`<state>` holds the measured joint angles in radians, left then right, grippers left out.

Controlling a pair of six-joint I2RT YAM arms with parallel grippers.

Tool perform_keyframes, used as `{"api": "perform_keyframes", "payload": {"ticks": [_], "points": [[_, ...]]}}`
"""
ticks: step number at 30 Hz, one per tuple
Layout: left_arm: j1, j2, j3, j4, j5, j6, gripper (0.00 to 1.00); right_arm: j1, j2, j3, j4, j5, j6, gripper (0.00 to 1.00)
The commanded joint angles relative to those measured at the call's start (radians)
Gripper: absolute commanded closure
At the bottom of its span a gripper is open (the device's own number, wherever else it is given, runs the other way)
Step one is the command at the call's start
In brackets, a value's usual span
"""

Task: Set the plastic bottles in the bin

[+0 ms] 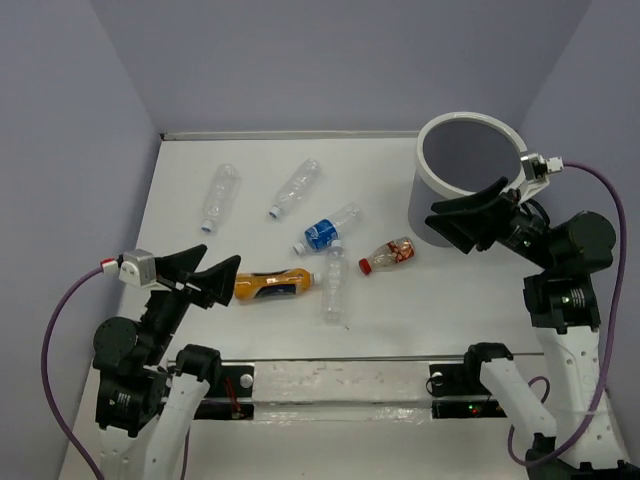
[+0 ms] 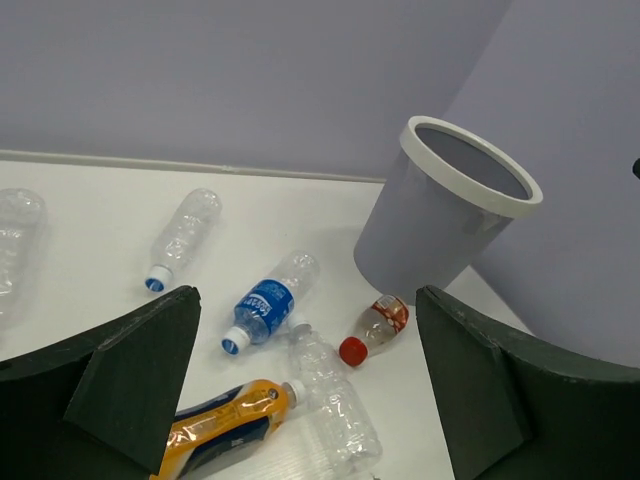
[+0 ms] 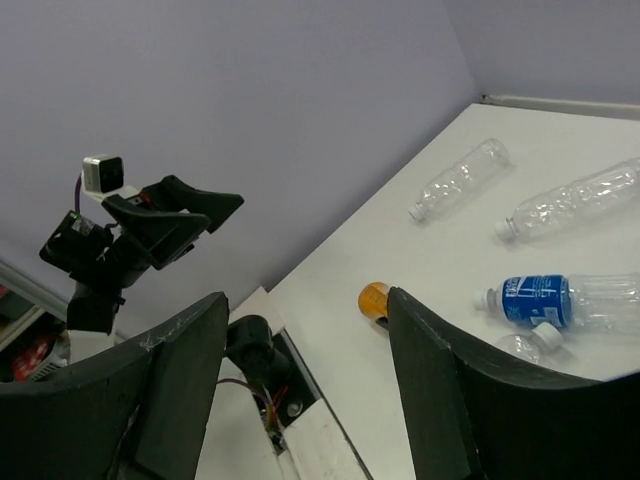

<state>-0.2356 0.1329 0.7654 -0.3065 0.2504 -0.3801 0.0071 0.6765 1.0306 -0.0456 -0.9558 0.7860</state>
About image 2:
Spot grey bin with white rim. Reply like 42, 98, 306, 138
353, 116, 543, 304

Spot orange label bottle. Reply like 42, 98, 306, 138
153, 379, 308, 479

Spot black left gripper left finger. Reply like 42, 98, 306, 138
1, 286, 201, 479

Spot red cap small bottle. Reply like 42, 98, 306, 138
338, 294, 409, 367

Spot blue label water bottle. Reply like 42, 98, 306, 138
221, 250, 320, 356

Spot clear bottle blue-white cap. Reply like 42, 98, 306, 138
144, 188, 222, 293

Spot clear bottle white cap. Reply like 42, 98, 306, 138
289, 321, 383, 476

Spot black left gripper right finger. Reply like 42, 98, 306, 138
416, 286, 639, 479

